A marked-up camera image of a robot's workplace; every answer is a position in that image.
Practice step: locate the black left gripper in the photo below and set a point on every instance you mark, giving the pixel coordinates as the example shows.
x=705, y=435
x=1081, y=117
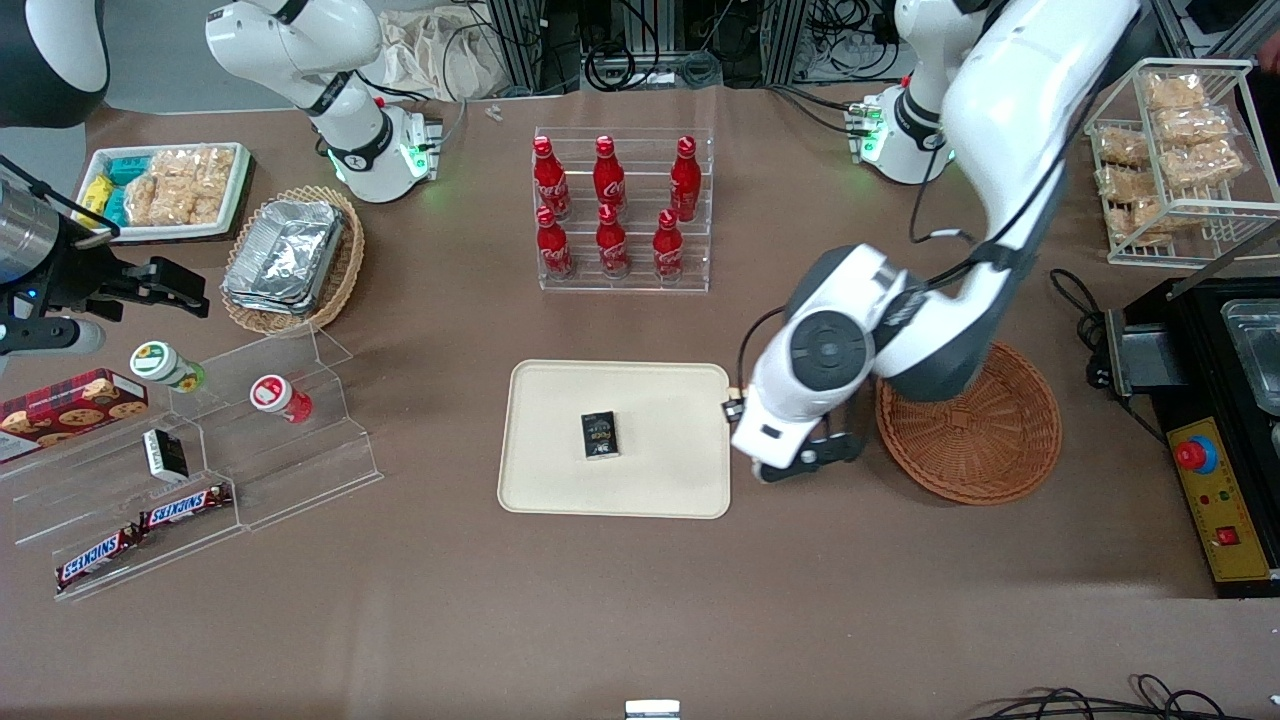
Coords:
x=734, y=417

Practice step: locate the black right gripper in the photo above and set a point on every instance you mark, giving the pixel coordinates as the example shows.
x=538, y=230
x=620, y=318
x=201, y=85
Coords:
x=82, y=273

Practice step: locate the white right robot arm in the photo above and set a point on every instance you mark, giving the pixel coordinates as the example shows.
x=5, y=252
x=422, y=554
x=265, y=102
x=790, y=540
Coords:
x=300, y=45

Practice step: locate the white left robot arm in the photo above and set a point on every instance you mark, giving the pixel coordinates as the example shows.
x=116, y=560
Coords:
x=1020, y=100

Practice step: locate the white rectangular snack tray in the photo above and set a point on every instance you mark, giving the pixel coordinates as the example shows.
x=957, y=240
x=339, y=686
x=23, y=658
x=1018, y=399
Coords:
x=165, y=232

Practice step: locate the beige plastic tray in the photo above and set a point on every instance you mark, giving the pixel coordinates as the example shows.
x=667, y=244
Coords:
x=660, y=480

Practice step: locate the light wicker basket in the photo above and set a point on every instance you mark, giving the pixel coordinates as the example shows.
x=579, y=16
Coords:
x=345, y=270

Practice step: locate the brown wicker basket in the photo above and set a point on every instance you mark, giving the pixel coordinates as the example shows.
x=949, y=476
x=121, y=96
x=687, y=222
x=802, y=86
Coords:
x=990, y=450

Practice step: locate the green lidded cup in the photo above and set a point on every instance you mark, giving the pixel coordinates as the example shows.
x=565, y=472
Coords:
x=165, y=365

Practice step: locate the clear bag rice crackers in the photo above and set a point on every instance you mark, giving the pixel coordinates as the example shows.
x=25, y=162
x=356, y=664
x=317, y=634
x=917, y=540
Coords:
x=205, y=178
x=155, y=198

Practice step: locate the teal snack packet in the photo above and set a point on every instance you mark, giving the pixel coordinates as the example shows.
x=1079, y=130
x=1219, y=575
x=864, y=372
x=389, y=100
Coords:
x=128, y=168
x=115, y=208

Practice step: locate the stacked aluminium foil trays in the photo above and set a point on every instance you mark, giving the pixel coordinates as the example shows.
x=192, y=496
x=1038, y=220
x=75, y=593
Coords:
x=283, y=255

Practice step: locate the yellow snack packet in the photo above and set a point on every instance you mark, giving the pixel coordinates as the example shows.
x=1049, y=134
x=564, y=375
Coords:
x=95, y=193

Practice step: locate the small black box gold print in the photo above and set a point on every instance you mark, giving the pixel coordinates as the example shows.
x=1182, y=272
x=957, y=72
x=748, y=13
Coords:
x=600, y=436

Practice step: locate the red lidded cup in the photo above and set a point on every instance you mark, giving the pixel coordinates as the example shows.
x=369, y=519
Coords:
x=280, y=397

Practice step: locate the clear acrylic bottle rack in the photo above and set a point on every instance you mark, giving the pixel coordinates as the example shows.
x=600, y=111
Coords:
x=640, y=280

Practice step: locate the red cookie box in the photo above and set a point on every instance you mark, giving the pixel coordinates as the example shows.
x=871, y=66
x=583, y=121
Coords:
x=60, y=408

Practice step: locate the small black white box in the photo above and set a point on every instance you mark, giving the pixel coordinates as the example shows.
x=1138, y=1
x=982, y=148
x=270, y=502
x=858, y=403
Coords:
x=165, y=455

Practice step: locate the red cola bottle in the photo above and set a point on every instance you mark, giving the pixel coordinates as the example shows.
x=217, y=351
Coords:
x=553, y=248
x=667, y=250
x=550, y=182
x=608, y=178
x=611, y=245
x=685, y=180

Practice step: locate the snickers chocolate bar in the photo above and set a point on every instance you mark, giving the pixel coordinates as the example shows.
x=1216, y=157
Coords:
x=185, y=506
x=95, y=556

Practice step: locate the clear acrylic stepped shelf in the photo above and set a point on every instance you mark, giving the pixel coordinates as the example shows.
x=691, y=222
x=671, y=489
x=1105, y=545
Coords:
x=300, y=470

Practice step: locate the small white silver device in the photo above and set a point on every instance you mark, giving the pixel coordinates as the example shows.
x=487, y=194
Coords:
x=652, y=709

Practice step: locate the beige cloth bag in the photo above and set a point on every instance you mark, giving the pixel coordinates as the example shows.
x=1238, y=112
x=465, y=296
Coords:
x=440, y=50

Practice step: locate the bagged rice cracker pack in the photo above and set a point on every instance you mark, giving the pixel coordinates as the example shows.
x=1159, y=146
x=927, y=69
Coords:
x=1145, y=218
x=1120, y=147
x=1175, y=92
x=1192, y=126
x=1125, y=186
x=1205, y=162

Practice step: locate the black countertop appliance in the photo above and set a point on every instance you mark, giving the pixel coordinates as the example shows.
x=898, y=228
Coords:
x=1200, y=330

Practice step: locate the yellow emergency stop box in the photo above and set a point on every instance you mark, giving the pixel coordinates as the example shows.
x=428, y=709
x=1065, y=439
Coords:
x=1225, y=500

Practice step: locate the steel pan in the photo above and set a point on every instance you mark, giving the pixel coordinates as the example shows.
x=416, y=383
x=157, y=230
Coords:
x=1258, y=345

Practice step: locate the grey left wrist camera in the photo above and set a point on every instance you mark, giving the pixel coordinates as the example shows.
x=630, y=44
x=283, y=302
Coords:
x=830, y=452

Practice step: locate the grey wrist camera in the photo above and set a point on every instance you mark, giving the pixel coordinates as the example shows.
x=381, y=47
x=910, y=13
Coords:
x=45, y=335
x=830, y=452

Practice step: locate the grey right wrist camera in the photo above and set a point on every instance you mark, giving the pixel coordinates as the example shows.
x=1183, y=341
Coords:
x=45, y=335

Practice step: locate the aluminium frame post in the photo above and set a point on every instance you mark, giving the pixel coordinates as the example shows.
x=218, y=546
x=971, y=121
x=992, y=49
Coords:
x=520, y=40
x=782, y=40

